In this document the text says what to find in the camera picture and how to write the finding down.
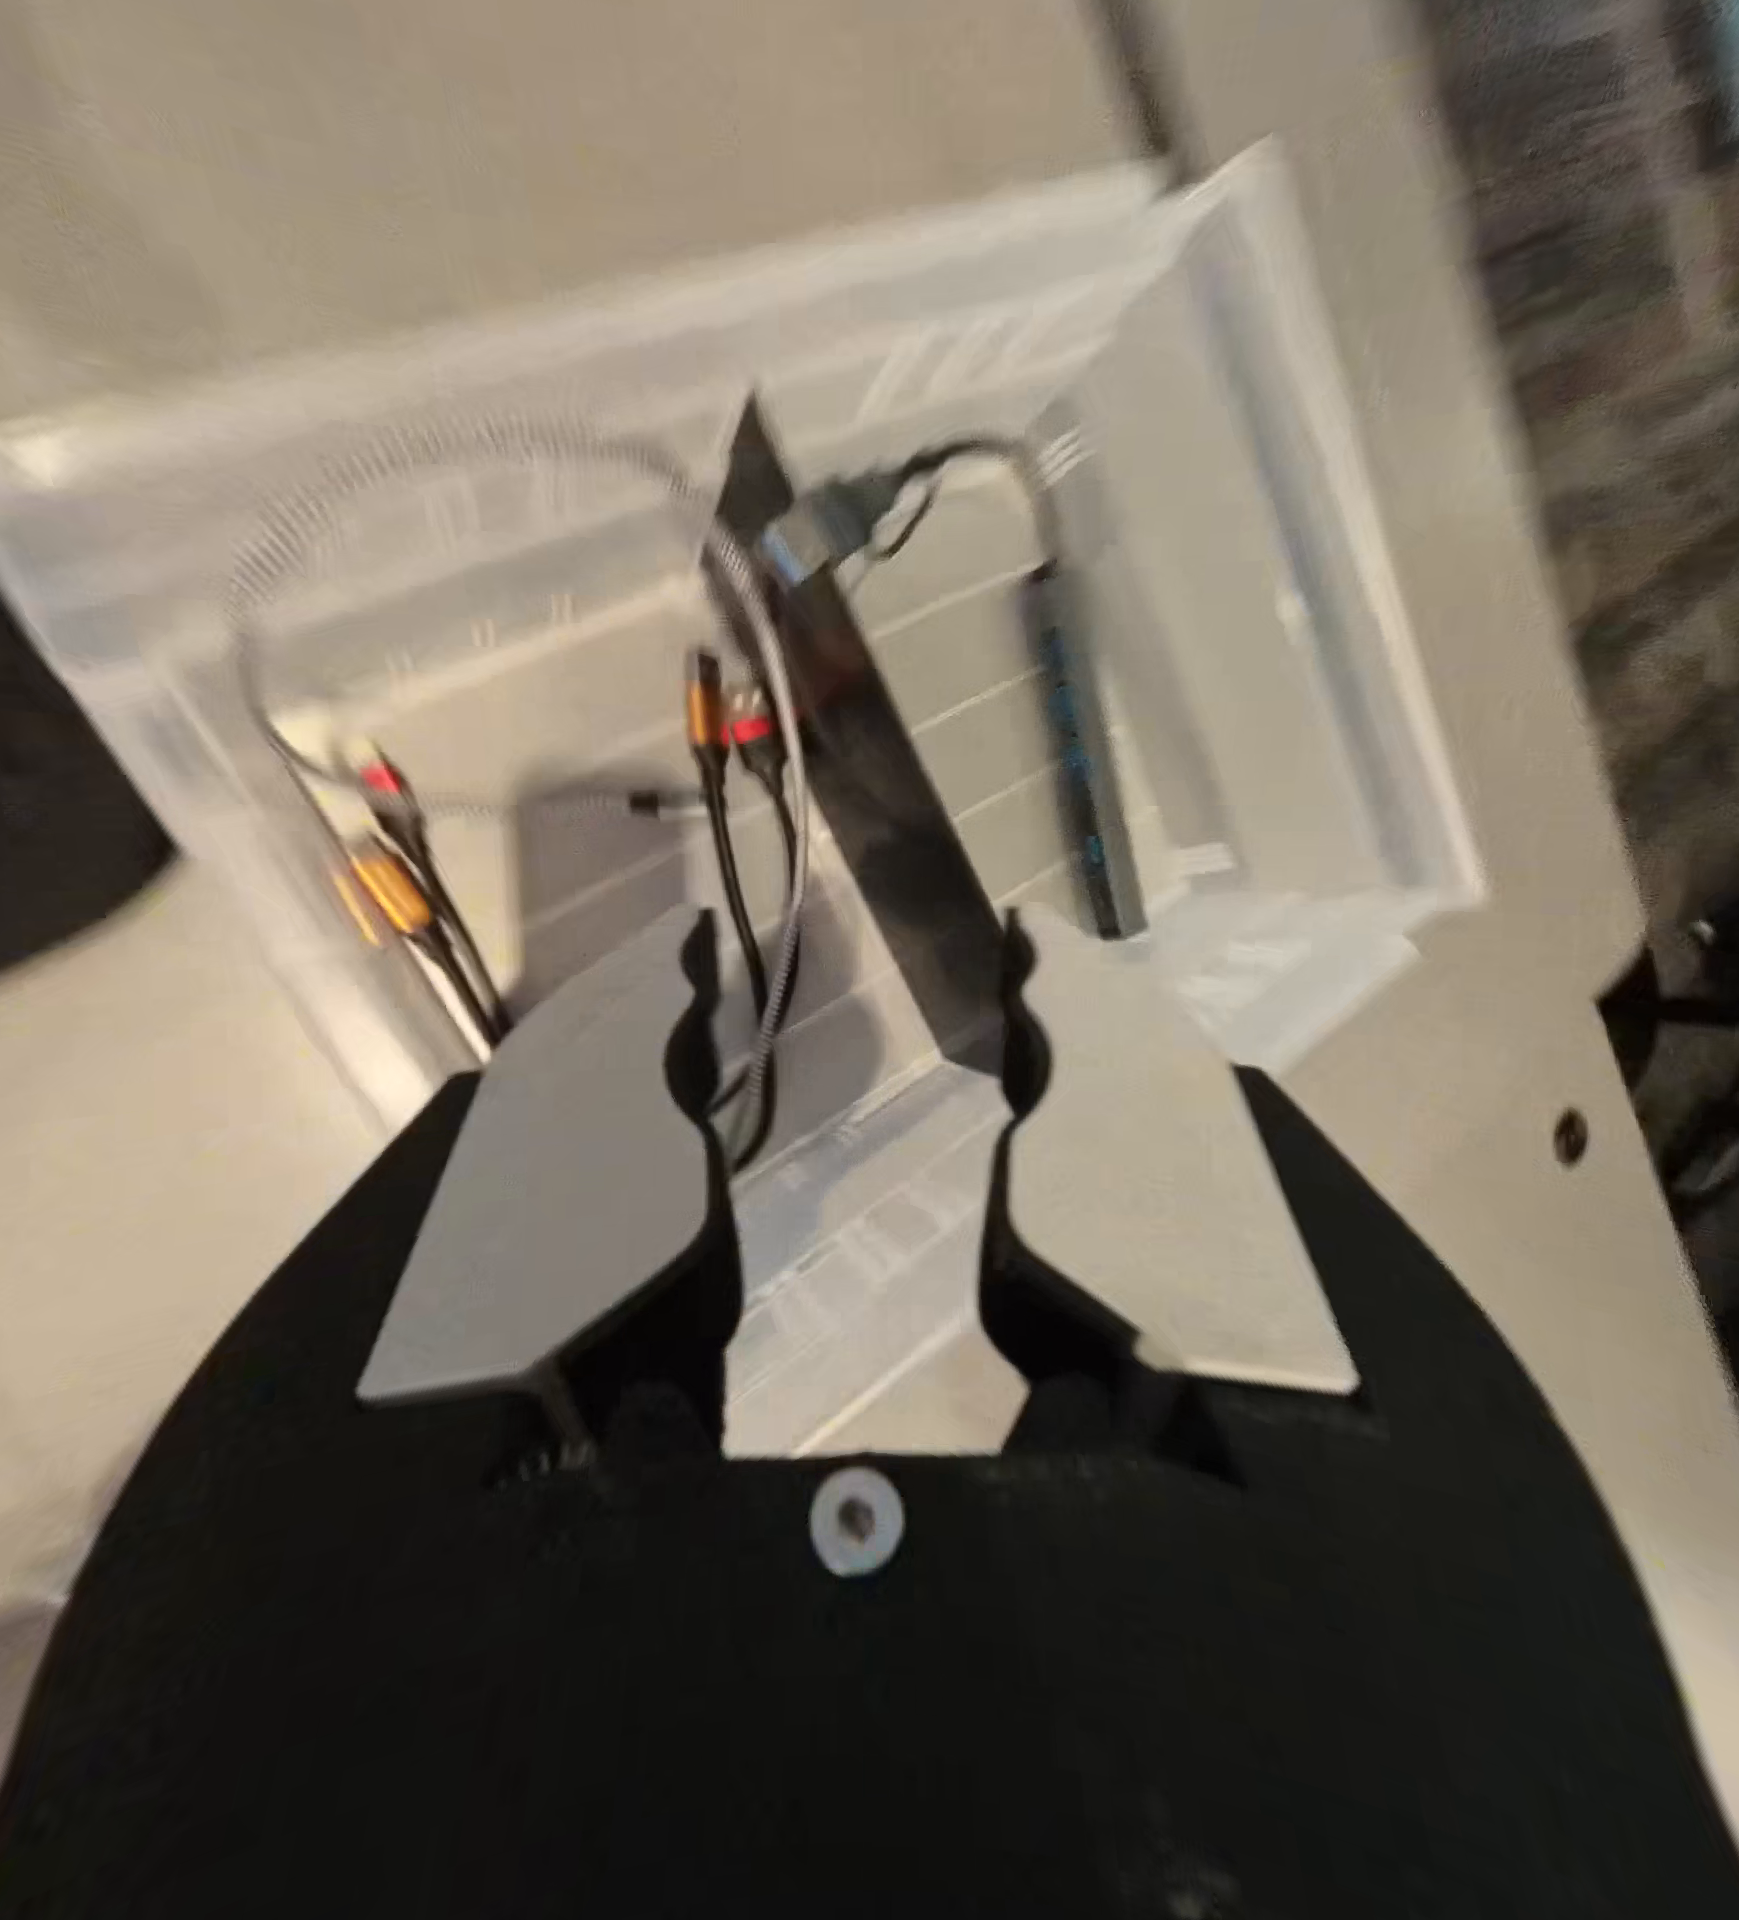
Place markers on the clear plastic storage bin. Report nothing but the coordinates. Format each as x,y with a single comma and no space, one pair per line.
1258,599

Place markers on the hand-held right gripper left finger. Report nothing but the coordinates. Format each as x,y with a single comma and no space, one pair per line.
569,1185

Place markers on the dark divider plate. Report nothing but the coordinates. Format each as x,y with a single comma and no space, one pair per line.
870,749

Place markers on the grey usb hub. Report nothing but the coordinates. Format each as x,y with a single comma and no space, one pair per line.
1086,779

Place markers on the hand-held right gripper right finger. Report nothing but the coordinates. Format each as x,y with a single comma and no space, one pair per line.
1169,1200

